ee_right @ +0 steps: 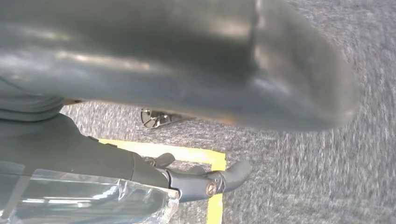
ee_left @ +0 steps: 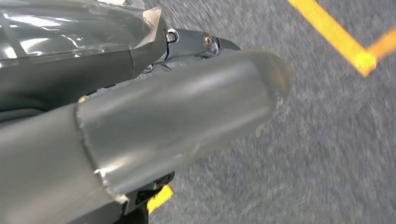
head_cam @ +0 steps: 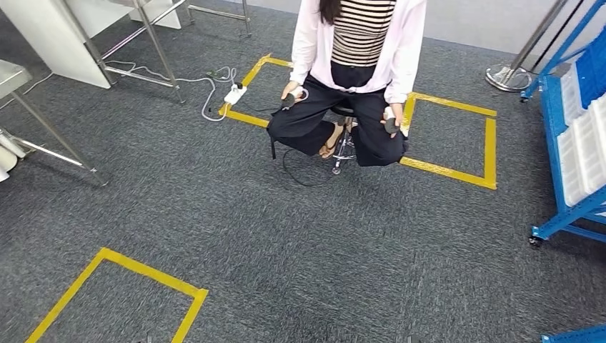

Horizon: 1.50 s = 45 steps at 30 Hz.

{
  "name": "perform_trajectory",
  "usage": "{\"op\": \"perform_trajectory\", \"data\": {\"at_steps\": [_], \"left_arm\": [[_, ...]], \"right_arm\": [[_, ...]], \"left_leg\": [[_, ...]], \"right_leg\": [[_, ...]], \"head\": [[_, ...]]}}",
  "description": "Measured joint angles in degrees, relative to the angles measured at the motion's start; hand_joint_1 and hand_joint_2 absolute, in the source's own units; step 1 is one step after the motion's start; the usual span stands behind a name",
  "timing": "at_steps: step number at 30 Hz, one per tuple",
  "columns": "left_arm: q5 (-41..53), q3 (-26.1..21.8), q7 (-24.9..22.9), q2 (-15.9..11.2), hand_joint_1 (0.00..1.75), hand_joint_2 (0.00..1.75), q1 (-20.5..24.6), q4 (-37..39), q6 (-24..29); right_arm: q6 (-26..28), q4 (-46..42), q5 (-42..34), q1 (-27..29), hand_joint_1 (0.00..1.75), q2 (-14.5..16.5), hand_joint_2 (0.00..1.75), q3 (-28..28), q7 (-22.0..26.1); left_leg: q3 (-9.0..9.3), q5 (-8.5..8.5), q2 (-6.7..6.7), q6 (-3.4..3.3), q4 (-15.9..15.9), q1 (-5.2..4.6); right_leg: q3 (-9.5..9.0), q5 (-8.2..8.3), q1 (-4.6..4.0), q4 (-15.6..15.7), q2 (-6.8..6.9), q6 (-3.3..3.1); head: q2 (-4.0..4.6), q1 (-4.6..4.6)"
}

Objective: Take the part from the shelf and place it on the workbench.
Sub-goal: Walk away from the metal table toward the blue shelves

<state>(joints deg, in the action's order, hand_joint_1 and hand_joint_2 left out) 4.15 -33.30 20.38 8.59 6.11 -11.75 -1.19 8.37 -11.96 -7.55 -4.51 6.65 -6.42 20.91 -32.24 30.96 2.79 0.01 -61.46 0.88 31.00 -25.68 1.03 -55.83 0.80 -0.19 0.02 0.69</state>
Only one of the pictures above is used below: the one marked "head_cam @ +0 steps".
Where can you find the white moulded foam tray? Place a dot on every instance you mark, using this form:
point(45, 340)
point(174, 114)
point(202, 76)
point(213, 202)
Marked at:
point(582, 151)

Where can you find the white rounded object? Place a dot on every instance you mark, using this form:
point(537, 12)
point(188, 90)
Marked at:
point(7, 161)

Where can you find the person's hand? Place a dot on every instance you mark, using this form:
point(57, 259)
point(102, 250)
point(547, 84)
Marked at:
point(396, 111)
point(287, 89)

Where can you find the white power strip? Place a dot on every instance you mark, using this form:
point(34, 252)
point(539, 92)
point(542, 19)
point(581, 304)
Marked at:
point(235, 94)

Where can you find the person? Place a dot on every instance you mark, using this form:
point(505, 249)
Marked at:
point(312, 42)

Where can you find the stainless steel workbench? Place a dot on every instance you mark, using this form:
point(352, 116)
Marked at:
point(12, 73)
point(161, 57)

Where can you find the black stool with chrome base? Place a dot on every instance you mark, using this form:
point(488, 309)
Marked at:
point(342, 111)

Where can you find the white partition panel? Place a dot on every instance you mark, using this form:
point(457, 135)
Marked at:
point(52, 42)

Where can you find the grey handheld controller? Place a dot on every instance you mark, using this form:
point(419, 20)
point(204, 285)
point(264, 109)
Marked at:
point(391, 126)
point(288, 101)

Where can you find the chrome stanchion post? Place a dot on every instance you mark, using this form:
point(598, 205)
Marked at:
point(509, 78)

